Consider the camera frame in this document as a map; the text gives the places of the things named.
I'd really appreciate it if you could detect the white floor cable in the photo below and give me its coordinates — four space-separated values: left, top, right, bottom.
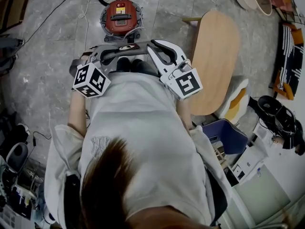
78 0 96 19

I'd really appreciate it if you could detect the pale green panel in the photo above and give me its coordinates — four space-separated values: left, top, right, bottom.
232 167 292 224

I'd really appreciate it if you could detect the beige round basket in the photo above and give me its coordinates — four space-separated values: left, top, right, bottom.
249 0 273 16

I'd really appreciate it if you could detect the person's left leg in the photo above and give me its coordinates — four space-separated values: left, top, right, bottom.
116 57 131 73

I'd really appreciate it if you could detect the person's right leg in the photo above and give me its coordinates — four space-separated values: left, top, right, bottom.
130 58 159 77

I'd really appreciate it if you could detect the person's right forearm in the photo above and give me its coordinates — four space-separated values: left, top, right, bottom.
175 96 193 131

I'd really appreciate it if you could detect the person's left forearm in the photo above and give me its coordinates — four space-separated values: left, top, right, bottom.
68 91 90 138

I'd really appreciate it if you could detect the red vacuum cleaner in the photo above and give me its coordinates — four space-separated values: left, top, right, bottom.
99 0 145 43

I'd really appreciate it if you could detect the white cushion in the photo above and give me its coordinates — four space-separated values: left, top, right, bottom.
213 75 250 126

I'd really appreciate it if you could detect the black handheld device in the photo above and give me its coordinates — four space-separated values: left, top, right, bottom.
248 94 305 156

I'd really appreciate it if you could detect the person's white shirt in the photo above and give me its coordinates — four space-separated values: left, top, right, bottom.
44 72 233 229

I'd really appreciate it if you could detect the yellow cushion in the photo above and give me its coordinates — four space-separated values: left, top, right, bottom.
225 88 246 124

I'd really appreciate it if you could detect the dark blue fabric box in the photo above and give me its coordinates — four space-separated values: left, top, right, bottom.
202 118 249 155

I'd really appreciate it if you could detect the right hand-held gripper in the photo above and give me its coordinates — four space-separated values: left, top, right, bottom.
146 39 203 102

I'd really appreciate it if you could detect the brown wooden cabinet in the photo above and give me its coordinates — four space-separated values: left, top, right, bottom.
0 0 34 31

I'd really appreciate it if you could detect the oval wooden table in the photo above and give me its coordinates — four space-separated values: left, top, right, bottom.
182 10 241 116

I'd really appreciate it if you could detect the black white striped blanket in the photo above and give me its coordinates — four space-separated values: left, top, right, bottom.
277 24 305 97

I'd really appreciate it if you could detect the long black floor cable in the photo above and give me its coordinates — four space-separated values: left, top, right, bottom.
23 0 84 45

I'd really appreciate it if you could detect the person's leg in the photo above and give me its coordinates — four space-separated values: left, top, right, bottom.
116 57 131 73
130 58 159 77
0 36 19 57

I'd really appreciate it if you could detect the black white-soled shoe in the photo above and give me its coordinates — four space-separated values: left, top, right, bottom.
16 123 31 136

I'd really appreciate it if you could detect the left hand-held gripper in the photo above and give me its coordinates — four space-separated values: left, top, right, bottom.
70 44 118 99

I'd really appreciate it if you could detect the black power adapter cable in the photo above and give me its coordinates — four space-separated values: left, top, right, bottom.
31 131 52 148

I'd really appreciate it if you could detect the white open box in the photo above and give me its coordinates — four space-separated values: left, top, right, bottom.
228 141 269 187

